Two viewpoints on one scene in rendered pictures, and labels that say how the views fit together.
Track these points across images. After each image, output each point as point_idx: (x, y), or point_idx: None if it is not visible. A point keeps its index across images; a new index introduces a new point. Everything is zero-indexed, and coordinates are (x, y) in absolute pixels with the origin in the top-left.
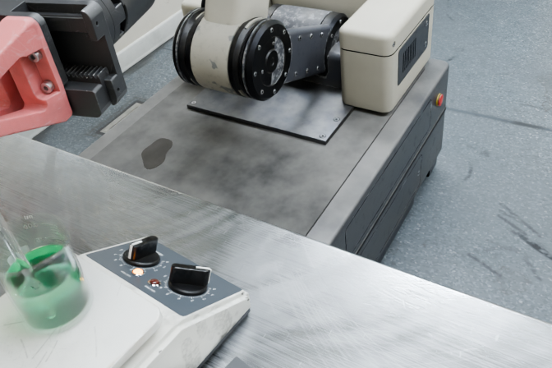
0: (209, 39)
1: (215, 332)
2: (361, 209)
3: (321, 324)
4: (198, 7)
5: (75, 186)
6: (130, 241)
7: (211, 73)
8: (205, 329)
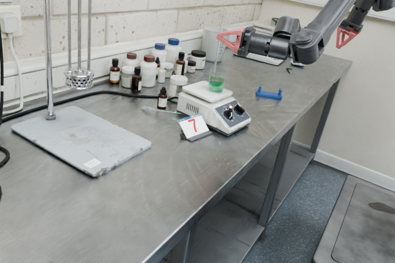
0: None
1: (216, 122)
2: None
3: (223, 147)
4: None
5: (278, 115)
6: (245, 111)
7: None
8: (214, 118)
